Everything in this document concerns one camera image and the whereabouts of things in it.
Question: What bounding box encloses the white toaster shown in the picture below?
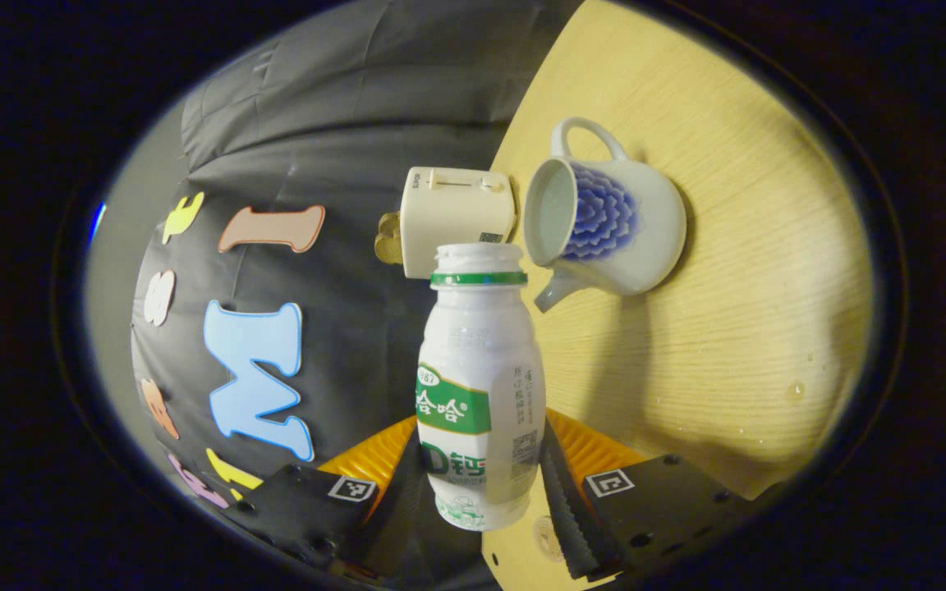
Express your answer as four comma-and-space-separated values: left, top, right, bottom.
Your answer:
399, 167, 517, 280

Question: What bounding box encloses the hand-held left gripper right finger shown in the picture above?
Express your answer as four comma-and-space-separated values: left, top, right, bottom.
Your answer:
539, 409, 757, 580

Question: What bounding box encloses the brown bread slice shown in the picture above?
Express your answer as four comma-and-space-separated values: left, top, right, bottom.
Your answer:
374, 212, 405, 265

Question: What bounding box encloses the white plastic water bottle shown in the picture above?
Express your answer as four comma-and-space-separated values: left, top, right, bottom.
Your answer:
416, 242, 548, 533

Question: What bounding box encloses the white blue-flowered teacup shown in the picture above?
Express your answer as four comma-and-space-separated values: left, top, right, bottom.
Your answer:
522, 117, 687, 313

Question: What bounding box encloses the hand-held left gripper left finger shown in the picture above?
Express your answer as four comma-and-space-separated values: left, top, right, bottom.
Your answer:
227, 415, 433, 580

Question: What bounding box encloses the black backdrop cloth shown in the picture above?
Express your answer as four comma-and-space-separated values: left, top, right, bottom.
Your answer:
128, 0, 585, 588

